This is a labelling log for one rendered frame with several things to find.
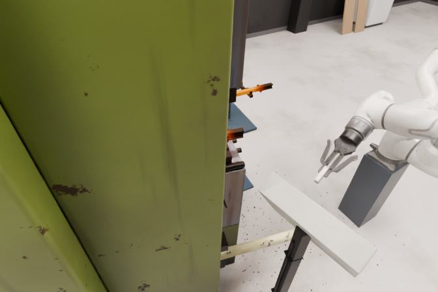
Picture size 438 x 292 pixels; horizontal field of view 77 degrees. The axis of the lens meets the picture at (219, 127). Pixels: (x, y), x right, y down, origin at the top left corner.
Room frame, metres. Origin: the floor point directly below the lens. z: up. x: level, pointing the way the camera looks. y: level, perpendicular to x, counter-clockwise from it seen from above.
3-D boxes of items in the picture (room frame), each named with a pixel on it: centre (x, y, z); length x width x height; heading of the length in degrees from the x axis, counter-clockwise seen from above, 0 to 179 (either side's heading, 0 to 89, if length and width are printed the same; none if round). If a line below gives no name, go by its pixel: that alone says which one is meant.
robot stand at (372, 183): (1.29, -1.09, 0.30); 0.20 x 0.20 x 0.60; 32
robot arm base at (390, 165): (1.31, -1.08, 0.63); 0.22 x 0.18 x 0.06; 32
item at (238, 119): (1.59, -0.04, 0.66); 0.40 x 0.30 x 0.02; 27
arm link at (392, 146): (1.28, -1.10, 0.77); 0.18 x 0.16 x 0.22; 35
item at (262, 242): (0.68, -0.22, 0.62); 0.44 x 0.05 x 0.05; 107
